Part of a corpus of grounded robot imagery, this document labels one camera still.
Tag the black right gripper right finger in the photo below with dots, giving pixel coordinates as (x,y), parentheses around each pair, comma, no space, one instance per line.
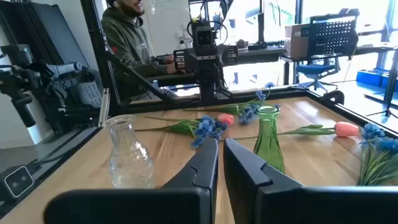
(280,205)

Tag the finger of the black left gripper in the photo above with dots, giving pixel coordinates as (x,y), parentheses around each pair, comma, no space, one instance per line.
(204,78)
(213,78)

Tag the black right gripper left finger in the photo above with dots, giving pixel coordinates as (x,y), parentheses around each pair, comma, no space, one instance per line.
(186,202)

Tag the blue artificial flower bunch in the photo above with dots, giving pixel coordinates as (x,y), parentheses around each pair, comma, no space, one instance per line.
(373,168)
(206,127)
(248,114)

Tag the green glass vase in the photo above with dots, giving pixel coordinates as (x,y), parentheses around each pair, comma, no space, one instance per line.
(268,140)

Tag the clear glass vase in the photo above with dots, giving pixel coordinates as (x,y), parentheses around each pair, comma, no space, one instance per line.
(130,161)

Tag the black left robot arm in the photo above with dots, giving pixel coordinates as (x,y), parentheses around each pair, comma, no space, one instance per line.
(207,93)

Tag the grey office desk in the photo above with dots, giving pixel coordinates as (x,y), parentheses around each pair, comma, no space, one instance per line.
(261,54)

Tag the person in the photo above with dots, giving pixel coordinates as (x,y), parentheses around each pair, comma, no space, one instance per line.
(127,40)

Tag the brown cardboard box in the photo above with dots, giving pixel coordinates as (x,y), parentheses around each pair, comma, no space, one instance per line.
(295,42)

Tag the white metal hinge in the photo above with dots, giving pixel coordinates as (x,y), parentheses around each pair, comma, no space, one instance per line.
(104,109)

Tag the black grey padded bag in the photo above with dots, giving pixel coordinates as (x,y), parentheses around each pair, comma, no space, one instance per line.
(71,90)

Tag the blue black office chair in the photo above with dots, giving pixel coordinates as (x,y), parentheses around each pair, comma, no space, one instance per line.
(332,37)

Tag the black folded panel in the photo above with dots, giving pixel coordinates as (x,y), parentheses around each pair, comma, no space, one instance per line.
(40,28)

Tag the blue plastic bin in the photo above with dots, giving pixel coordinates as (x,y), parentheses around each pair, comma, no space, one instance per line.
(370,77)
(392,82)

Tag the black tripod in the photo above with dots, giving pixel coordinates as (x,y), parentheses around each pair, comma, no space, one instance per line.
(392,77)

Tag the black handheld gimbal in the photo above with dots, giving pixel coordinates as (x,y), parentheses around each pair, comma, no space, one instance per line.
(18,77)

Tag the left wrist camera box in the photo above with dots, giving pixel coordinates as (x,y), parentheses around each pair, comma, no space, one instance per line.
(204,36)

